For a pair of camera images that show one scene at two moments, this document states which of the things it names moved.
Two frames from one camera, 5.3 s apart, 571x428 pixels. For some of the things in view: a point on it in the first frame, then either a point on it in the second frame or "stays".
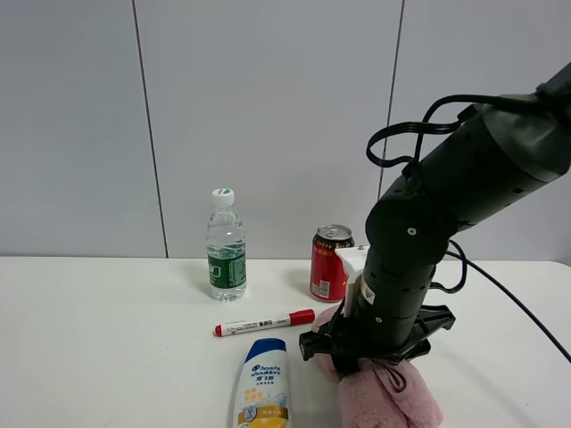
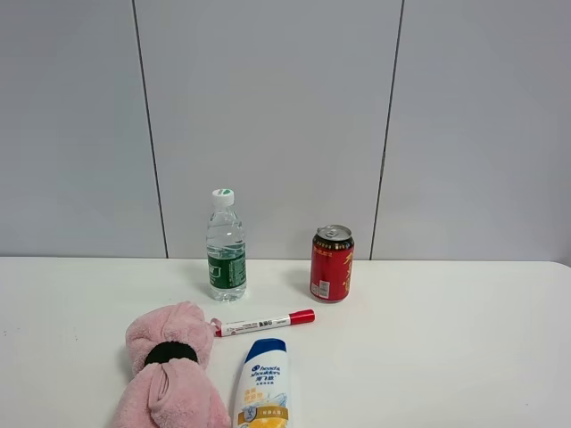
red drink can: [328, 274] stays
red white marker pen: [293, 318] stays
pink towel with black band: [379, 393] -> [169, 348]
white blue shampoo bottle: [262, 390] stays
